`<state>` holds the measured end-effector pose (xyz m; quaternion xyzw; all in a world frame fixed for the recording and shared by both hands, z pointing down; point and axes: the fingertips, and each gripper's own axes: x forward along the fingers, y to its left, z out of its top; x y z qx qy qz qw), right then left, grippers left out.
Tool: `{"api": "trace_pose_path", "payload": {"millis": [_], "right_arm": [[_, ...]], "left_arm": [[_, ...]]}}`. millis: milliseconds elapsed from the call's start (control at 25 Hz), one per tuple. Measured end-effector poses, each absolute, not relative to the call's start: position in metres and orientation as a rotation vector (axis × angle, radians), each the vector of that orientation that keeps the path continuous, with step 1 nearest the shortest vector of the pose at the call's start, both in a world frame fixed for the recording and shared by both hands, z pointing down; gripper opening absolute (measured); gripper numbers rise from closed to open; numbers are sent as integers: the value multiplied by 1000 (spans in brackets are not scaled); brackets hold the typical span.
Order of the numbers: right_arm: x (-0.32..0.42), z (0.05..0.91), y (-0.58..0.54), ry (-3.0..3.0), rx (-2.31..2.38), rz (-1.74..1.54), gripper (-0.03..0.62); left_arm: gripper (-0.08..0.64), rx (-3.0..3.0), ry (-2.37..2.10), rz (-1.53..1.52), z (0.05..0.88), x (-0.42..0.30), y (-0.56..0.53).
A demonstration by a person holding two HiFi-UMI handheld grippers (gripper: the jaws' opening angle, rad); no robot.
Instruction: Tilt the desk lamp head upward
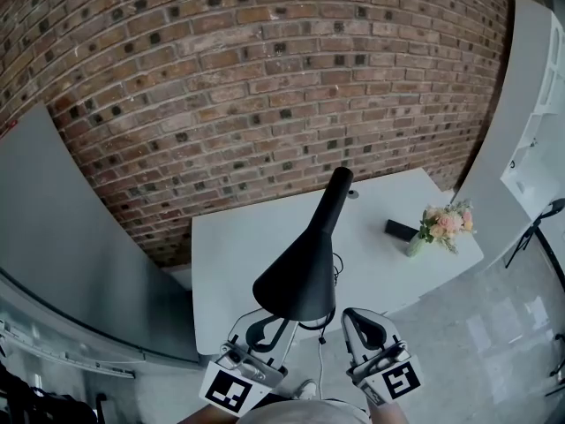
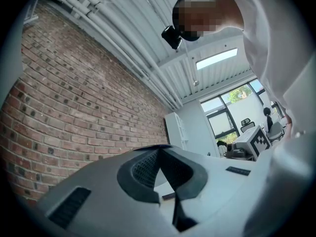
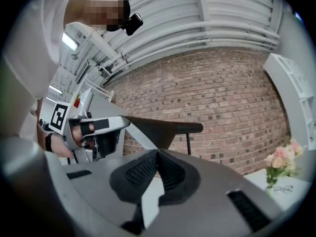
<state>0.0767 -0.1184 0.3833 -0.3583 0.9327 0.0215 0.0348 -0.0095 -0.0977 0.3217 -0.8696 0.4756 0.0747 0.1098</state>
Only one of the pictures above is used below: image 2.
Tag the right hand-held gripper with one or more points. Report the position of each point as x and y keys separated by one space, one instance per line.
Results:
x=259 y=142

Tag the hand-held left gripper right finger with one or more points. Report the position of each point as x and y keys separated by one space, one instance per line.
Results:
x=222 y=189

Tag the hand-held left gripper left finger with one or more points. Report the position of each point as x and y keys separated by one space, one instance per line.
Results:
x=98 y=189

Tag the person's right forearm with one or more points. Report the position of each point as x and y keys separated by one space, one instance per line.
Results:
x=288 y=118

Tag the white office chair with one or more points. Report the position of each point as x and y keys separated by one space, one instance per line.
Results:
x=247 y=126

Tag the grey office chair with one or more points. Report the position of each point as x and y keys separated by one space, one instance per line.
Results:
x=276 y=132

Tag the black rectangular box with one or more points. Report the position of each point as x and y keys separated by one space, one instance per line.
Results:
x=168 y=196

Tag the white shelf cabinet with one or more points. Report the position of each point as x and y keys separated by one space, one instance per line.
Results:
x=176 y=130

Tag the white hanging ceiling sensor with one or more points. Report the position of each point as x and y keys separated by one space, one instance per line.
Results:
x=196 y=83

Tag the rectangular ceiling light panel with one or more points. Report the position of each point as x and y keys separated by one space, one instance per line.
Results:
x=216 y=59

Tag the person's light shirt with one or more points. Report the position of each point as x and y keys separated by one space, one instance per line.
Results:
x=279 y=33

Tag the person's head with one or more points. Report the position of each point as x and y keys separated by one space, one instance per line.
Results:
x=207 y=16

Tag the bundle of white ceiling pipes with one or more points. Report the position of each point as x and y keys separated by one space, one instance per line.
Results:
x=128 y=51

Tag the grey metal cabinet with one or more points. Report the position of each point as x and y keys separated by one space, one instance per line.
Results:
x=14 y=58

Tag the grey fisheye camera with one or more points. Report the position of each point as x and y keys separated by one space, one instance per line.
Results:
x=234 y=149

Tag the black head-mounted camera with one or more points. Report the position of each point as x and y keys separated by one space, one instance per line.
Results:
x=171 y=37

